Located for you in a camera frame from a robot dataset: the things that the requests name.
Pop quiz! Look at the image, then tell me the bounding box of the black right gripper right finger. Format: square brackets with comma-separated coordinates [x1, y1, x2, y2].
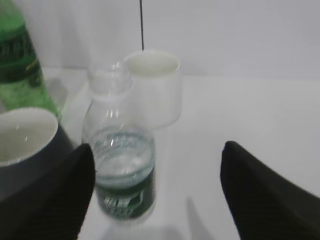
[219, 141, 320, 240]

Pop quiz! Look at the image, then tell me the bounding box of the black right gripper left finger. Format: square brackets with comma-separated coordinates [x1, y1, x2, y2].
[0, 143, 96, 240]

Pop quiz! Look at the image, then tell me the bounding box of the clear water bottle green label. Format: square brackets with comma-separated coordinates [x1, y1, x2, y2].
[81, 62, 156, 224]

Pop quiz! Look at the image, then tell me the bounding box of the dark grey round mug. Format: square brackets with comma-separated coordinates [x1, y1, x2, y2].
[0, 107, 90, 212]

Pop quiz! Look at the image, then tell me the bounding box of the white ceramic mug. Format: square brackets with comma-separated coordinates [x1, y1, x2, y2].
[124, 49, 183, 129]

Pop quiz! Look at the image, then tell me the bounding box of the green soda bottle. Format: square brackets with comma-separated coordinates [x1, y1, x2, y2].
[0, 0, 61, 118]

